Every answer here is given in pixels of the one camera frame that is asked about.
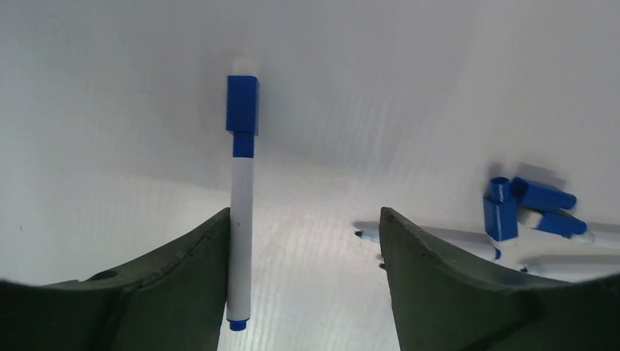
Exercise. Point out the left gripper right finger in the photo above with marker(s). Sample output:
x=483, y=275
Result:
x=444, y=298

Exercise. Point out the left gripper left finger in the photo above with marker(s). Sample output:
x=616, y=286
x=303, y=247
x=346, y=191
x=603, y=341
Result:
x=172, y=298

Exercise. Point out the white marker pen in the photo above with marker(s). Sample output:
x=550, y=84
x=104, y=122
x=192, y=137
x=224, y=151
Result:
x=367, y=230
x=239, y=291
x=571, y=268
x=381, y=260
x=596, y=239

